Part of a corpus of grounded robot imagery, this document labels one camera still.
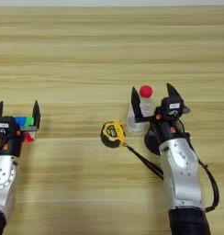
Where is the colourful puzzle cube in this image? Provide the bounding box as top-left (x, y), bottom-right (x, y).
top-left (14, 115), bottom-right (37, 142)

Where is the yellow black tape measure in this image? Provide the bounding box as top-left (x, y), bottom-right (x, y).
top-left (100, 119), bottom-right (164, 181)

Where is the labelled box on left gripper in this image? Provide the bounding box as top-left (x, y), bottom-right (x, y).
top-left (0, 116), bottom-right (18, 137)

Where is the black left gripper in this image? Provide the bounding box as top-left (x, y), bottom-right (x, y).
top-left (0, 100), bottom-right (41, 159)

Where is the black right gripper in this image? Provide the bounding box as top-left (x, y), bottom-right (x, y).
top-left (130, 83), bottom-right (191, 144)

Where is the labelled box on right gripper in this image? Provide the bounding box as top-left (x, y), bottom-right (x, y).
top-left (161, 95), bottom-right (185, 121)

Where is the clear bottle with red cap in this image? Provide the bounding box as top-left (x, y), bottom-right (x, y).
top-left (126, 84), bottom-right (154, 136)

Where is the labelled box on gripper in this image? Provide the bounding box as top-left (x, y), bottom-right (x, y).
top-left (161, 95), bottom-right (185, 121)
top-left (0, 116), bottom-right (18, 137)

